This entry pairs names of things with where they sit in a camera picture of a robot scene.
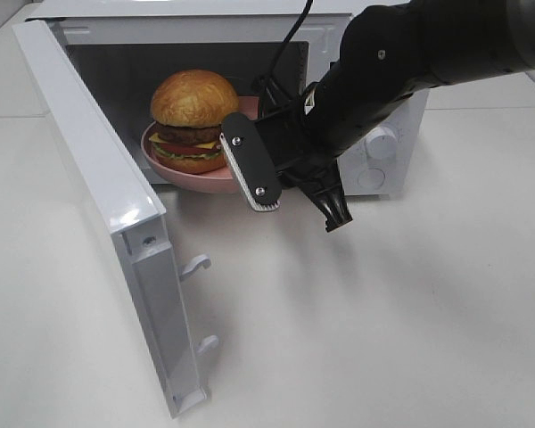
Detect pink plate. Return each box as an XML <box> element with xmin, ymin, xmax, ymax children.
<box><xmin>141</xmin><ymin>95</ymin><xmax>259</xmax><ymax>193</ymax></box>

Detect lower white control knob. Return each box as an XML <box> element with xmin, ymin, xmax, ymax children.
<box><xmin>365</xmin><ymin>126</ymin><xmax>398</xmax><ymax>161</ymax></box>

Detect white microwave oven body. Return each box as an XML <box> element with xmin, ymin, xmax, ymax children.
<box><xmin>14</xmin><ymin>1</ymin><xmax>428</xmax><ymax>196</ymax></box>

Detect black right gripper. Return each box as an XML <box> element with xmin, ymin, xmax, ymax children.
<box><xmin>220</xmin><ymin>75</ymin><xmax>352</xmax><ymax>232</ymax></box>

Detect white microwave door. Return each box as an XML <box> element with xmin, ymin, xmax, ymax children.
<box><xmin>13</xmin><ymin>21</ymin><xmax>218</xmax><ymax>417</ymax></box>

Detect burger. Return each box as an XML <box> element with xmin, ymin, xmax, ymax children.
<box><xmin>148</xmin><ymin>69</ymin><xmax>239</xmax><ymax>175</ymax></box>

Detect round white door button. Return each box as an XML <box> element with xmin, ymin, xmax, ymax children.
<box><xmin>358</xmin><ymin>168</ymin><xmax>386</xmax><ymax>190</ymax></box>

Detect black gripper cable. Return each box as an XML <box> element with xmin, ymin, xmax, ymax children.
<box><xmin>250</xmin><ymin>0</ymin><xmax>316</xmax><ymax>111</ymax></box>

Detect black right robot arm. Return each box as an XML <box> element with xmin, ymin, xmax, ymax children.
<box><xmin>220</xmin><ymin>1</ymin><xmax>535</xmax><ymax>231</ymax></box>

